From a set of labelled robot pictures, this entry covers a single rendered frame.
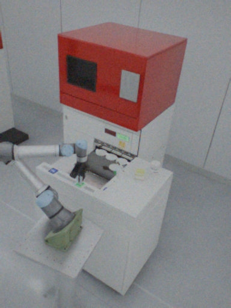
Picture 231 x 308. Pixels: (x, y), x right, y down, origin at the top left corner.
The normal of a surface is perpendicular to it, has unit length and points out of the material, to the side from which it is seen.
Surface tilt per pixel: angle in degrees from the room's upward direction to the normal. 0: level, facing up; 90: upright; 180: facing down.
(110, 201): 0
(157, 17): 90
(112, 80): 90
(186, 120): 90
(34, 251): 0
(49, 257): 0
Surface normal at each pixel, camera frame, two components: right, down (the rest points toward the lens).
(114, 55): -0.54, 0.44
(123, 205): 0.07, -0.83
